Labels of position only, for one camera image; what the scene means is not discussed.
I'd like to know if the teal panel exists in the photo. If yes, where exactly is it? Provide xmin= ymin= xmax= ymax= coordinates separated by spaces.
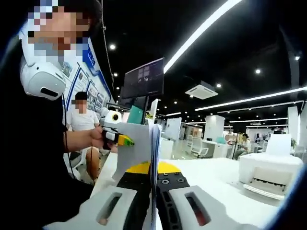
xmin=127 ymin=105 xmax=144 ymax=125

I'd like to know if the white worn chest device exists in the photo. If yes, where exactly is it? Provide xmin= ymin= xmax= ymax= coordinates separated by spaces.
xmin=19 ymin=23 xmax=67 ymax=101

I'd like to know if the large black monitor on stand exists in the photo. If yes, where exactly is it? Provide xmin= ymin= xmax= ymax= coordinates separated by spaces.
xmin=119 ymin=57 xmax=165 ymax=125

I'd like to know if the white office desk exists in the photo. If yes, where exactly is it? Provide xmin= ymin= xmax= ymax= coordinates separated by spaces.
xmin=201 ymin=138 xmax=235 ymax=159

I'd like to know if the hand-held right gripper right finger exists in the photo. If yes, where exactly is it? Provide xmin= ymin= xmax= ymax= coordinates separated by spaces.
xmin=155 ymin=161 xmax=261 ymax=230

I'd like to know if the white printing papers stack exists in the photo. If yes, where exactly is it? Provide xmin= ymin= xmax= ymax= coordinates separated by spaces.
xmin=111 ymin=118 xmax=162 ymax=230

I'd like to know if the white office chair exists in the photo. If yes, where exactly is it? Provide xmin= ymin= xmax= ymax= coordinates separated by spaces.
xmin=189 ymin=135 xmax=209 ymax=159

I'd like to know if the white standing board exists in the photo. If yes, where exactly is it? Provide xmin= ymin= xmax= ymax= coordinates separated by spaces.
xmin=165 ymin=117 xmax=182 ymax=141

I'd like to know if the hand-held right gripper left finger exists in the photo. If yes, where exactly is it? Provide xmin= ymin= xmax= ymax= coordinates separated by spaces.
xmin=42 ymin=161 xmax=153 ymax=230

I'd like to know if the white plastic chair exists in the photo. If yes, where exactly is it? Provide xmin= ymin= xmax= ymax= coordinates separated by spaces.
xmin=63 ymin=148 xmax=89 ymax=180

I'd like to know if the long ceiling light strip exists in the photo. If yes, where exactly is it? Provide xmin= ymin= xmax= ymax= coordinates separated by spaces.
xmin=163 ymin=0 xmax=243 ymax=74

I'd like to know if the white printer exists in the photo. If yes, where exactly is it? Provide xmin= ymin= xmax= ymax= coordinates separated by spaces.
xmin=238 ymin=133 xmax=304 ymax=201

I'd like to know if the blue white wall display board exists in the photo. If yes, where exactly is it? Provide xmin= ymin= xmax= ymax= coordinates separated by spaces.
xmin=61 ymin=35 xmax=113 ymax=115

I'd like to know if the person's left hand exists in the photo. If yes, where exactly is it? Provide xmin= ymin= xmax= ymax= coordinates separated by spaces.
xmin=90 ymin=126 xmax=109 ymax=150

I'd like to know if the ceiling air conditioner vent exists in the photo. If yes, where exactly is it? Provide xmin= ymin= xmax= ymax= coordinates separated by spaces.
xmin=184 ymin=80 xmax=219 ymax=100

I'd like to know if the curved ceiling light strip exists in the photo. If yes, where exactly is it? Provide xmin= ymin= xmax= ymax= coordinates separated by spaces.
xmin=194 ymin=86 xmax=307 ymax=111

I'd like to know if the white table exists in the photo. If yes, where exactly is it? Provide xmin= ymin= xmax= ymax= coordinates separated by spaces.
xmin=90 ymin=152 xmax=300 ymax=228

